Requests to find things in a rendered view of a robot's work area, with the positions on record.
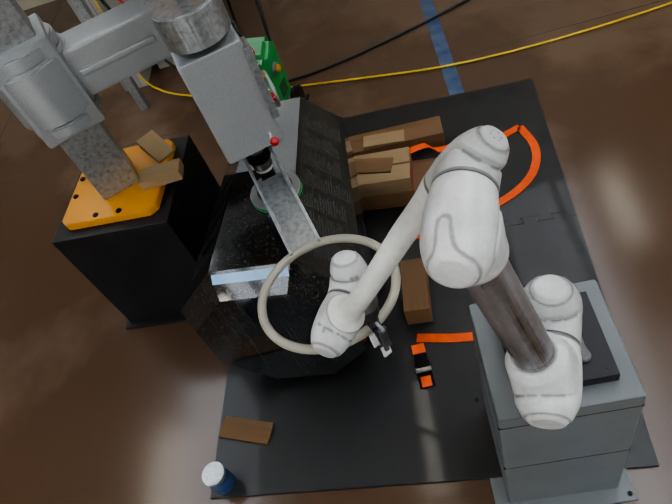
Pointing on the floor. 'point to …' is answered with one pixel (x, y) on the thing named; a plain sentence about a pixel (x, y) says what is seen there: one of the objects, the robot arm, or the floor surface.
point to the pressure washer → (266, 55)
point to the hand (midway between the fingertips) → (380, 343)
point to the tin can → (218, 478)
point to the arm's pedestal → (624, 408)
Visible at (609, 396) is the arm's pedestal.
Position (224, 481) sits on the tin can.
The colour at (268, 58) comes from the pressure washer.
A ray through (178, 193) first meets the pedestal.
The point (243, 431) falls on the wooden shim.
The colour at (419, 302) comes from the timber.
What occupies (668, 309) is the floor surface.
